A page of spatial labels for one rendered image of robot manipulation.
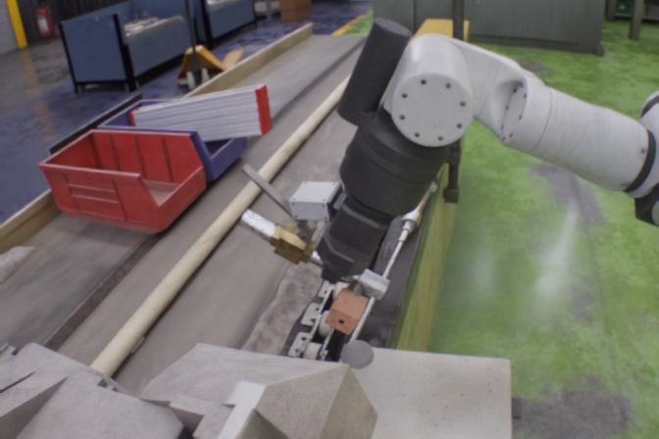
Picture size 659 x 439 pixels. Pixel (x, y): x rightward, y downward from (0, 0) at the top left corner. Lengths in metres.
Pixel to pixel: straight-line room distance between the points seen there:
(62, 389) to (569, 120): 0.52
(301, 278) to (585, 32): 5.34
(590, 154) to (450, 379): 0.31
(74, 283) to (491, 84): 0.79
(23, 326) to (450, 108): 0.78
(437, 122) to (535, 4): 5.34
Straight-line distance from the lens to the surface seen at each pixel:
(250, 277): 0.81
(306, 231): 0.53
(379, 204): 0.43
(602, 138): 0.43
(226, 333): 0.73
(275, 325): 0.73
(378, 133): 0.41
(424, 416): 0.55
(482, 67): 0.46
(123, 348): 0.73
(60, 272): 0.99
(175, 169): 1.09
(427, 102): 0.36
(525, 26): 5.72
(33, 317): 0.91
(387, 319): 0.68
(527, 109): 0.41
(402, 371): 0.59
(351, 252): 0.47
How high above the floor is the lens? 1.27
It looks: 31 degrees down
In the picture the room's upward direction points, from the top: 5 degrees counter-clockwise
